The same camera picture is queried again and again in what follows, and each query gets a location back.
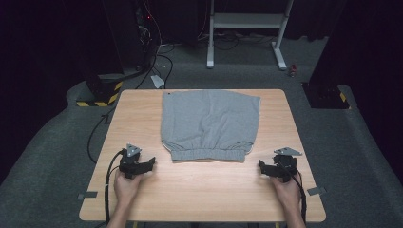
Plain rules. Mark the gray tape piece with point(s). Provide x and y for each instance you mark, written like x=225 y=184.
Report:
x=316 y=191
x=87 y=195

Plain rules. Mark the black yellow striped base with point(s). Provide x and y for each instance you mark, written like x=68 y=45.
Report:
x=326 y=96
x=103 y=91

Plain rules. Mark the small red object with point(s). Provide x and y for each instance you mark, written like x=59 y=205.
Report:
x=293 y=71

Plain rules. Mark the black equipment rack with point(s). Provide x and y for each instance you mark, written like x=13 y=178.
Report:
x=139 y=34

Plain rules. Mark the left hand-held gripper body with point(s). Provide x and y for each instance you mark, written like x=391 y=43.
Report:
x=129 y=164

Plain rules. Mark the person's right hand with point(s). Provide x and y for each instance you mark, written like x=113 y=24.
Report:
x=289 y=193

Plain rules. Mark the white paper scrap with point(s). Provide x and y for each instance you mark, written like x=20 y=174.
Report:
x=157 y=81

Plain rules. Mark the white metal stand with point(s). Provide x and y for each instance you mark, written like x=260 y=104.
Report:
x=247 y=20

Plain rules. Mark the person's left hand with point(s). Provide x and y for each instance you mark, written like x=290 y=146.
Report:
x=125 y=188

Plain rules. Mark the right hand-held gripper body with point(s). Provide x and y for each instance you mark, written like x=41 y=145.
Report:
x=287 y=166

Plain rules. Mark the gray sweat shorts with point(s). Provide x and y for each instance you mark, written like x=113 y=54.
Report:
x=209 y=120

